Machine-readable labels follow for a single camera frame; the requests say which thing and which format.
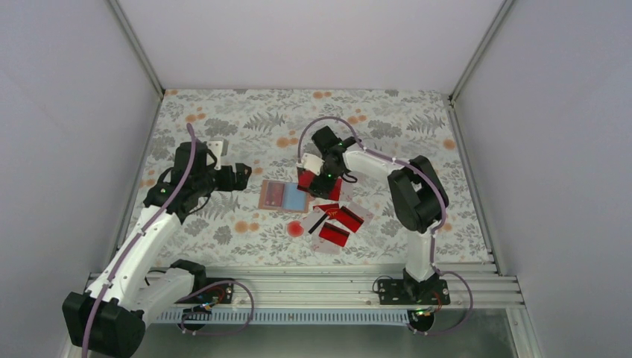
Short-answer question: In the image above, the tan leather card holder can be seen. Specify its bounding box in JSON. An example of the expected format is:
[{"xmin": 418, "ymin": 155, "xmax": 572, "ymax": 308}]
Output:
[{"xmin": 258, "ymin": 180, "xmax": 311, "ymax": 213}]

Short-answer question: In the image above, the red card pair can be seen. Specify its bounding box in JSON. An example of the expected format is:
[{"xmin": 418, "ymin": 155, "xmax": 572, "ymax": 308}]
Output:
[{"xmin": 297, "ymin": 168, "xmax": 342, "ymax": 201}]

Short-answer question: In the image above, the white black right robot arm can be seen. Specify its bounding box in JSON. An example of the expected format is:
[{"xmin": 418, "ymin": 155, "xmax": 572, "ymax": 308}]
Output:
[{"xmin": 297, "ymin": 126, "xmax": 449, "ymax": 304}]

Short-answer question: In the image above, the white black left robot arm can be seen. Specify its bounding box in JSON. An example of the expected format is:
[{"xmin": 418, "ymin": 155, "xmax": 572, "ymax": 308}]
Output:
[{"xmin": 62, "ymin": 139, "xmax": 251, "ymax": 357}]

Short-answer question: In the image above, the red VIP card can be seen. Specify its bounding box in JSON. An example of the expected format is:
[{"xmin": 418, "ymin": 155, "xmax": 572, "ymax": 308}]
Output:
[{"xmin": 314, "ymin": 203, "xmax": 341, "ymax": 220}]

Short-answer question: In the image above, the white card black stripe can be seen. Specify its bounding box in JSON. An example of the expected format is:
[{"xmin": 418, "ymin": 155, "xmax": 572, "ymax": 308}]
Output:
[{"xmin": 286, "ymin": 208, "xmax": 327, "ymax": 237}]

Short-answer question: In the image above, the red card black stripe right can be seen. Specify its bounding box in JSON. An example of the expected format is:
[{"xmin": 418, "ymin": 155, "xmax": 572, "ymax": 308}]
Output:
[{"xmin": 335, "ymin": 207, "xmax": 364, "ymax": 233}]

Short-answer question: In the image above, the red card black stripe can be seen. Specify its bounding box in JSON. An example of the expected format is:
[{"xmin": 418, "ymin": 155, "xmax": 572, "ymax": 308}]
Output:
[
  {"xmin": 318, "ymin": 223, "xmax": 350, "ymax": 248},
  {"xmin": 335, "ymin": 207, "xmax": 364, "ymax": 233}
]

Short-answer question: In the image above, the red card black stripe bottom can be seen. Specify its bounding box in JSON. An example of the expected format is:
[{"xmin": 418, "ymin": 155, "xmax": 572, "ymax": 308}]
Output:
[{"xmin": 318, "ymin": 223, "xmax": 350, "ymax": 248}]

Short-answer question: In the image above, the white floral card bottom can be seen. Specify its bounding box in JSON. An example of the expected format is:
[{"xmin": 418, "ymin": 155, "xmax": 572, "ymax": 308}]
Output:
[{"xmin": 312, "ymin": 236, "xmax": 341, "ymax": 255}]

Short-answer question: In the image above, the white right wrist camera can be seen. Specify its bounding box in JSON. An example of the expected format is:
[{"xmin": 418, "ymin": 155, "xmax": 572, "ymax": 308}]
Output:
[{"xmin": 297, "ymin": 153, "xmax": 324, "ymax": 176}]

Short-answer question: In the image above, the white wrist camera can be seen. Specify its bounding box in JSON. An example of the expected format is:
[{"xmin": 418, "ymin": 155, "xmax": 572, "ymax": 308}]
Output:
[
  {"xmin": 206, "ymin": 138, "xmax": 228, "ymax": 170},
  {"xmin": 297, "ymin": 153, "xmax": 324, "ymax": 176}
]

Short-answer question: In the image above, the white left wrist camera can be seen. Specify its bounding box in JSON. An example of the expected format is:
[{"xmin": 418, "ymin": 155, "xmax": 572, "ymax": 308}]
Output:
[{"xmin": 206, "ymin": 138, "xmax": 228, "ymax": 170}]

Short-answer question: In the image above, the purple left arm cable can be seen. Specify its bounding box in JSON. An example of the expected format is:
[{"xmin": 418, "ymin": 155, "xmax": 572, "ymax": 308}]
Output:
[{"xmin": 81, "ymin": 122, "xmax": 254, "ymax": 358}]

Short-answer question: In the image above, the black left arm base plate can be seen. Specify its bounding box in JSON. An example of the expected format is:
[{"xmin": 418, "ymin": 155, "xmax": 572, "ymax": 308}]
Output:
[{"xmin": 176, "ymin": 278, "xmax": 235, "ymax": 304}]

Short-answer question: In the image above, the white perforated cable duct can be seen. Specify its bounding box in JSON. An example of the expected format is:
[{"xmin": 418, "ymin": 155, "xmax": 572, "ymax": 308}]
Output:
[{"xmin": 185, "ymin": 308, "xmax": 408, "ymax": 326}]

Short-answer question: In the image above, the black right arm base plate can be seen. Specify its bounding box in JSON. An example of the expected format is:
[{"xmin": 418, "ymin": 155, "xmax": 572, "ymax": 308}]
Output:
[{"xmin": 375, "ymin": 278, "xmax": 451, "ymax": 306}]

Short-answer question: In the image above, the aluminium corner post left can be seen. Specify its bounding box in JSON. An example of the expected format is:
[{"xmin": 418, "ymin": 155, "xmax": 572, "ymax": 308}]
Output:
[{"xmin": 106, "ymin": 0, "xmax": 165, "ymax": 99}]

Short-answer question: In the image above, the aluminium corner post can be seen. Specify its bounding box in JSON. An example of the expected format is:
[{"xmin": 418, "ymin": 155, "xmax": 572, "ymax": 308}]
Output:
[
  {"xmin": 448, "ymin": 0, "xmax": 515, "ymax": 105},
  {"xmin": 106, "ymin": 0, "xmax": 165, "ymax": 99}
]

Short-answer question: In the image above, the aluminium front rail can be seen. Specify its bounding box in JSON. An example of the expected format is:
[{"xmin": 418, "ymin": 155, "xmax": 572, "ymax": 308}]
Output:
[{"xmin": 89, "ymin": 268, "xmax": 525, "ymax": 310}]

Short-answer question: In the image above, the aluminium corner post right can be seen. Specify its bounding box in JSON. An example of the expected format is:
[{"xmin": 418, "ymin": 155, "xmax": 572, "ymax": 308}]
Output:
[{"xmin": 448, "ymin": 0, "xmax": 515, "ymax": 105}]

